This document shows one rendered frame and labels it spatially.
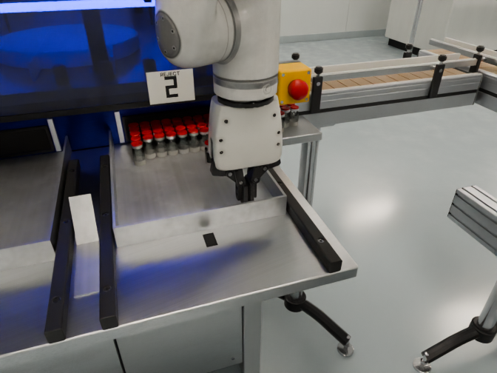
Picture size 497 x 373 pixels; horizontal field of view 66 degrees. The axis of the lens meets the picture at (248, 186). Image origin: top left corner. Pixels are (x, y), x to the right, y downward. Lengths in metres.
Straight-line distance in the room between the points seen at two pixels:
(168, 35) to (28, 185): 0.45
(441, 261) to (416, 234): 0.20
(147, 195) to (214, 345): 0.69
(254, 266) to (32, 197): 0.41
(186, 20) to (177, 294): 0.31
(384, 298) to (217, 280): 1.30
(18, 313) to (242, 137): 0.35
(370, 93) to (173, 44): 0.72
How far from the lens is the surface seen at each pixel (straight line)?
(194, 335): 1.20
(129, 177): 0.74
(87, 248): 0.60
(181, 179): 0.71
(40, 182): 0.79
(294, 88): 0.79
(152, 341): 1.18
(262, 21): 0.46
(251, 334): 1.27
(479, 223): 1.45
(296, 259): 0.54
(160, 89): 0.75
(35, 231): 0.66
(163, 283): 0.52
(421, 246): 2.06
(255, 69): 0.47
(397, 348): 1.61
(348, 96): 1.04
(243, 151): 0.53
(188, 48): 0.42
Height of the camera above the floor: 1.25
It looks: 33 degrees down
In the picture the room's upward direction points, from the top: straight up
